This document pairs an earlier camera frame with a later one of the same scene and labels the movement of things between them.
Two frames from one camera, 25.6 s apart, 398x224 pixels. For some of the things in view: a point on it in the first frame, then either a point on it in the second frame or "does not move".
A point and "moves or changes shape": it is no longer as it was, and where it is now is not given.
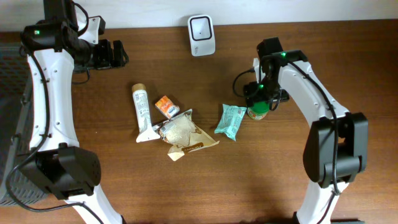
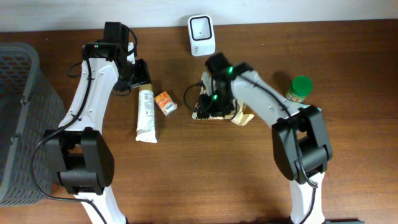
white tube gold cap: x=146 y=132 moves or changes shape
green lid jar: x=259 y=110 moves or changes shape
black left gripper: x=107 y=60 -> x=144 y=75
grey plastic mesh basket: x=15 y=189 does not move
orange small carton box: x=166 y=107 moves or changes shape
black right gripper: x=254 y=101 -> x=204 y=106
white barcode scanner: x=201 y=35 does not move
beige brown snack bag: x=180 y=130 -> x=240 y=117
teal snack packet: x=231 y=119 moves or changes shape
